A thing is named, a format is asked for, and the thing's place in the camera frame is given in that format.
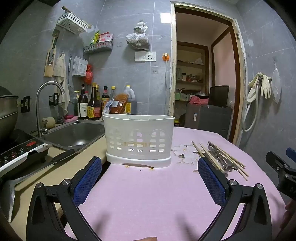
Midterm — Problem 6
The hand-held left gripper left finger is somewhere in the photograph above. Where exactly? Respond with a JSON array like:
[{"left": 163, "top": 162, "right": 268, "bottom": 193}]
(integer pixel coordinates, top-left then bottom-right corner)
[{"left": 26, "top": 156, "right": 102, "bottom": 241}]

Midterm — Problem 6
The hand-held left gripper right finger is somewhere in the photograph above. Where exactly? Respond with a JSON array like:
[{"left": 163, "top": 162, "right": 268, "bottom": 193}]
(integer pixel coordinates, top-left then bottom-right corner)
[{"left": 197, "top": 157, "right": 274, "bottom": 241}]

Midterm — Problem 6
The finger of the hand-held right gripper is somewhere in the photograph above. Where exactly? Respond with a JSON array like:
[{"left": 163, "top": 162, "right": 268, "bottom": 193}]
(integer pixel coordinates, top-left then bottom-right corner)
[
  {"left": 265, "top": 151, "right": 293, "bottom": 174},
  {"left": 286, "top": 147, "right": 296, "bottom": 163}
]

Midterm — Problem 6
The bundle of wooden chopsticks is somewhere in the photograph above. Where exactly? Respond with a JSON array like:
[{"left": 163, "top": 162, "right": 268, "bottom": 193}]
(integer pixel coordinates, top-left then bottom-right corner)
[{"left": 191, "top": 141, "right": 249, "bottom": 182}]

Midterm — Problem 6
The white plastic utensil basket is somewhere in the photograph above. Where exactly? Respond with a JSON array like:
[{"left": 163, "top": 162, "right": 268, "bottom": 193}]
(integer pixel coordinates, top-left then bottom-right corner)
[{"left": 103, "top": 113, "right": 176, "bottom": 168}]

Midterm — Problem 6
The person's right hand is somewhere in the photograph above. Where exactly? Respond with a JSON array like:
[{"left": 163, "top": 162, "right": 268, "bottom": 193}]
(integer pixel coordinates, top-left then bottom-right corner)
[{"left": 280, "top": 200, "right": 296, "bottom": 232}]

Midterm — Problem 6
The steel kitchen sink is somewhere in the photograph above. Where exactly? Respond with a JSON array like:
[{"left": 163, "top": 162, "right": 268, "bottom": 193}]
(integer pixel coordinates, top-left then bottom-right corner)
[{"left": 40, "top": 119, "right": 106, "bottom": 151}]

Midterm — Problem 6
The pink floral tablecloth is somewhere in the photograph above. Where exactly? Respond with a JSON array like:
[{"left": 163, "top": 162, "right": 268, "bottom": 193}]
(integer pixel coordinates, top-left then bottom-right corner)
[{"left": 64, "top": 126, "right": 286, "bottom": 241}]

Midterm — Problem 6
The grey cabinet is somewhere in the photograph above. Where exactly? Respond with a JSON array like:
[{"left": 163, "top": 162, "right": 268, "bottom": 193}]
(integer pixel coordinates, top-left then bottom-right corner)
[{"left": 185, "top": 104, "right": 233, "bottom": 140}]

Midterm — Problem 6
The flat clear plastic bag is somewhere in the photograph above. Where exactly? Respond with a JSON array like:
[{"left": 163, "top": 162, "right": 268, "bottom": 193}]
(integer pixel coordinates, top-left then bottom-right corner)
[{"left": 270, "top": 62, "right": 282, "bottom": 104}]

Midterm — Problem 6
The cream rubber glove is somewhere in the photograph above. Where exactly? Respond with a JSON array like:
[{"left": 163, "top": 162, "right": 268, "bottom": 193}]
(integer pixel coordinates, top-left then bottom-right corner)
[
  {"left": 246, "top": 72, "right": 262, "bottom": 103},
  {"left": 260, "top": 74, "right": 272, "bottom": 99}
]

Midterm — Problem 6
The soy sauce bottle yellow label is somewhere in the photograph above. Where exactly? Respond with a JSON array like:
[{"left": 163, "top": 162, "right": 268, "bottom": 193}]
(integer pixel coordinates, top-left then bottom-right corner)
[{"left": 87, "top": 82, "right": 102, "bottom": 121}]

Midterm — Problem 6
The dark bottle white label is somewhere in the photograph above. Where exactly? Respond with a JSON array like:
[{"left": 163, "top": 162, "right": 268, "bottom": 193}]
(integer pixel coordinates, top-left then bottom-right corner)
[{"left": 77, "top": 84, "right": 90, "bottom": 120}]

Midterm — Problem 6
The white and blue packet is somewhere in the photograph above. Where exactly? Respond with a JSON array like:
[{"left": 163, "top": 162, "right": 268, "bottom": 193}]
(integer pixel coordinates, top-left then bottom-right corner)
[{"left": 101, "top": 100, "right": 116, "bottom": 121}]

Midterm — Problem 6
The black induction cooker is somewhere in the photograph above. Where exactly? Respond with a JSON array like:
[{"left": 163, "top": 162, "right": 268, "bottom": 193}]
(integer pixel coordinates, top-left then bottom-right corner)
[{"left": 0, "top": 128, "right": 53, "bottom": 179}]

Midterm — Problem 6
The orange snack bag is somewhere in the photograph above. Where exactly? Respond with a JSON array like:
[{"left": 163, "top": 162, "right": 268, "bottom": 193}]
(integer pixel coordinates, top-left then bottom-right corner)
[{"left": 110, "top": 93, "right": 129, "bottom": 115}]

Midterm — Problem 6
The pink cloth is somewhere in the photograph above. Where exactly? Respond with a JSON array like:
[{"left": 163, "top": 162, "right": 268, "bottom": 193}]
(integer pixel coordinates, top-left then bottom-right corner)
[{"left": 189, "top": 95, "right": 209, "bottom": 106}]

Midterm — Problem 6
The black monitor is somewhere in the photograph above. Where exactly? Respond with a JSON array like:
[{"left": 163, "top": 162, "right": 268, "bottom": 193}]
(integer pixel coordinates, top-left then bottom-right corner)
[{"left": 208, "top": 85, "right": 230, "bottom": 108}]

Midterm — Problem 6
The dark bottle red cap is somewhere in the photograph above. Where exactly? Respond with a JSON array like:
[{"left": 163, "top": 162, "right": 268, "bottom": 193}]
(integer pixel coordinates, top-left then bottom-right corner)
[{"left": 101, "top": 86, "right": 110, "bottom": 112}]

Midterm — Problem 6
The chrome faucet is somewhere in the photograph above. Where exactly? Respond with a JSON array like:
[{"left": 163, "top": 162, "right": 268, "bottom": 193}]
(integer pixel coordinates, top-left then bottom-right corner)
[{"left": 35, "top": 81, "right": 66, "bottom": 138}]

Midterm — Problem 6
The cooking oil jug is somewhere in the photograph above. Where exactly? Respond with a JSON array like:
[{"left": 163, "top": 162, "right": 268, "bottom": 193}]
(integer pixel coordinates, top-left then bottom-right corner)
[{"left": 122, "top": 84, "right": 137, "bottom": 115}]

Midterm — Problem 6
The red plastic bag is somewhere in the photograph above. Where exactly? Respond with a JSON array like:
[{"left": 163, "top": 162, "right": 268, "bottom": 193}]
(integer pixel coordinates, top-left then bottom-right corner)
[{"left": 84, "top": 64, "right": 93, "bottom": 85}]

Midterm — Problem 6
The metal cooking pot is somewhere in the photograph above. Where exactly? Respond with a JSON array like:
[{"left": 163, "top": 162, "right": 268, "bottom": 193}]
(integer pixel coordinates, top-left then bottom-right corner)
[{"left": 0, "top": 86, "right": 19, "bottom": 140}]

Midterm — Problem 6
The stained beige towel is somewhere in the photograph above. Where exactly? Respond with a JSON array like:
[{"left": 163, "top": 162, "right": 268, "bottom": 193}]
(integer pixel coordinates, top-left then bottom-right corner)
[{"left": 52, "top": 52, "right": 70, "bottom": 114}]

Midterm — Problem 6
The wooden knife holder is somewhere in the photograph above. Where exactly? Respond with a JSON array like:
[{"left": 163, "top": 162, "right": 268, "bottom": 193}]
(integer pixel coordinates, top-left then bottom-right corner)
[{"left": 44, "top": 29, "right": 61, "bottom": 77}]

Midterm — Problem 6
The wooden shelf unit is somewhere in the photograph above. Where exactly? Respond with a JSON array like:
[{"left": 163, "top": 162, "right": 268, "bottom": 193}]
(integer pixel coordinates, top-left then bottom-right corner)
[{"left": 176, "top": 41, "right": 210, "bottom": 103}]

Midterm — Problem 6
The yellow seasoning packet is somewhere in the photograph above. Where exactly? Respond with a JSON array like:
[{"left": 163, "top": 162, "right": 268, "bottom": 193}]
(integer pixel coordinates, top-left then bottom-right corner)
[{"left": 89, "top": 31, "right": 100, "bottom": 45}]

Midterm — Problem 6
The red seasoning packet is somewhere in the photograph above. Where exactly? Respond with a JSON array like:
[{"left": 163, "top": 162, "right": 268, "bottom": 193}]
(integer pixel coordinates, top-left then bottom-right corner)
[{"left": 98, "top": 33, "right": 114, "bottom": 43}]

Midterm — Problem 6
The hanging clear plastic bag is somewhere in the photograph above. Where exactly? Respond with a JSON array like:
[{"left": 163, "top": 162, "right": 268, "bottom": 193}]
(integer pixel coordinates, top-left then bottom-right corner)
[{"left": 125, "top": 20, "right": 151, "bottom": 51}]

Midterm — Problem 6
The black-handled kitchen knife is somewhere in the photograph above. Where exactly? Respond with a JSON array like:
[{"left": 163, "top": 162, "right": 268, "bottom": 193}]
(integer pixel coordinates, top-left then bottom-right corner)
[{"left": 13, "top": 148, "right": 76, "bottom": 186}]

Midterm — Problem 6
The white shower hose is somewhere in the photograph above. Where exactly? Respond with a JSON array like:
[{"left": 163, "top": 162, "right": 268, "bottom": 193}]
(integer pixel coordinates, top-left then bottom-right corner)
[{"left": 241, "top": 76, "right": 263, "bottom": 132}]

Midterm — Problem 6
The wooden door frame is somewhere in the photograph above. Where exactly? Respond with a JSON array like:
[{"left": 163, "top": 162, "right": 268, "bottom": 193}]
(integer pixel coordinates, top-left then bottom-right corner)
[{"left": 169, "top": 2, "right": 247, "bottom": 146}]

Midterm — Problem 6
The white wall box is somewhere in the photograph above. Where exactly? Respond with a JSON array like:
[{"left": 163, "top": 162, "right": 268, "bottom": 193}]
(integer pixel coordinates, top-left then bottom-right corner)
[{"left": 72, "top": 56, "right": 89, "bottom": 77}]

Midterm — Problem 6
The grey wall shelf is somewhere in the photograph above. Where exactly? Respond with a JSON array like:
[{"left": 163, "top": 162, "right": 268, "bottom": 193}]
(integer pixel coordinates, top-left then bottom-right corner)
[{"left": 83, "top": 40, "right": 114, "bottom": 55}]

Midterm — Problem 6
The white slotted wall basket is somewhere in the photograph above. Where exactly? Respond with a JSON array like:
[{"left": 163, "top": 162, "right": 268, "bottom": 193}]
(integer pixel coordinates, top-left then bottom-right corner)
[{"left": 56, "top": 13, "right": 90, "bottom": 35}]

